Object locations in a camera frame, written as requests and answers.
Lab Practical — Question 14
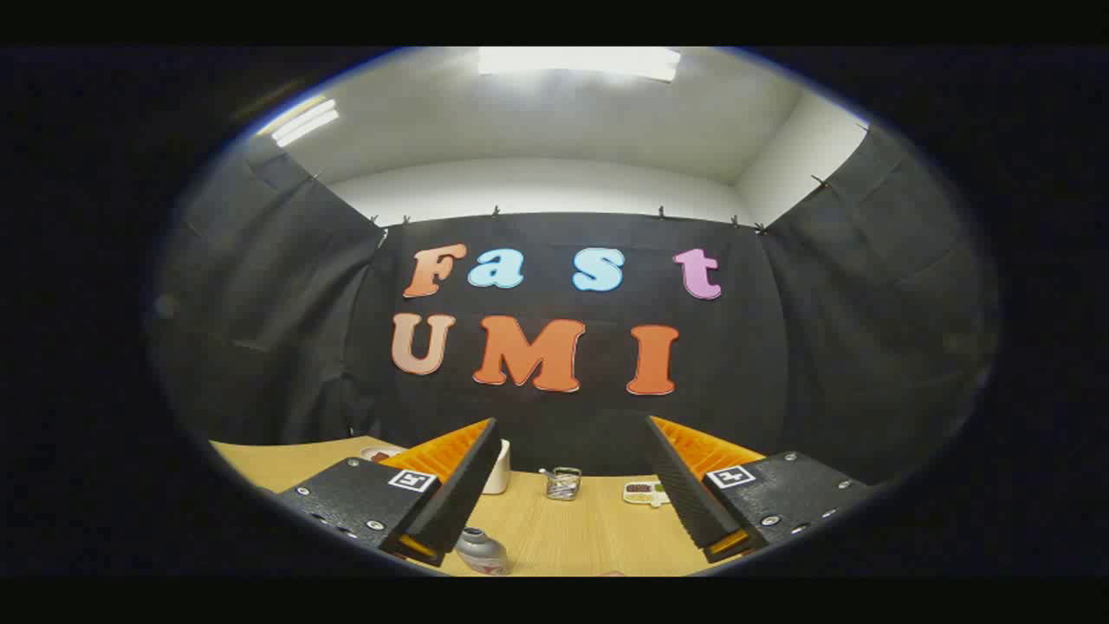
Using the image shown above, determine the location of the wooden table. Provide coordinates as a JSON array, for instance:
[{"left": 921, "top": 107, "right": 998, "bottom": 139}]
[{"left": 208, "top": 436, "right": 781, "bottom": 577}]

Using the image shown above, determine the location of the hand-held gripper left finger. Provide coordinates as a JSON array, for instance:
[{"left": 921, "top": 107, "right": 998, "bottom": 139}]
[{"left": 276, "top": 418, "right": 503, "bottom": 569}]

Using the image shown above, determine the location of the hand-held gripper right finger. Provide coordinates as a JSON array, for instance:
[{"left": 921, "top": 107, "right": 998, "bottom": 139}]
[{"left": 643, "top": 414, "right": 872, "bottom": 564}]

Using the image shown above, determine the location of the rectangular ceiling light panel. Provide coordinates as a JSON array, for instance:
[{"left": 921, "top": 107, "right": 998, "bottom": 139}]
[{"left": 478, "top": 47, "right": 682, "bottom": 83}]

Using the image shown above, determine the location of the silver juice bottle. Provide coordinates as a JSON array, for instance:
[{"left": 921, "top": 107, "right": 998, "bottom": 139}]
[{"left": 455, "top": 527, "right": 514, "bottom": 576}]

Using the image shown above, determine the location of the white toaster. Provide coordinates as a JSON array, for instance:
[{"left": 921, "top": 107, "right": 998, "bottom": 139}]
[{"left": 481, "top": 439, "right": 512, "bottom": 495}]

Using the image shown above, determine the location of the ceiling tube light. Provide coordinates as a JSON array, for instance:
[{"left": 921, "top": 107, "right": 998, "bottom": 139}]
[{"left": 256, "top": 97, "right": 340, "bottom": 148}]

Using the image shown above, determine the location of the black backdrop cloth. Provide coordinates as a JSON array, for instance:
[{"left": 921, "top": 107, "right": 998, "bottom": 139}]
[{"left": 152, "top": 126, "right": 997, "bottom": 486}]

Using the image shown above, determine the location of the metal wire basket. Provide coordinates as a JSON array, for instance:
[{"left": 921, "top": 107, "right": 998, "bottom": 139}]
[{"left": 539, "top": 466, "right": 583, "bottom": 501}]

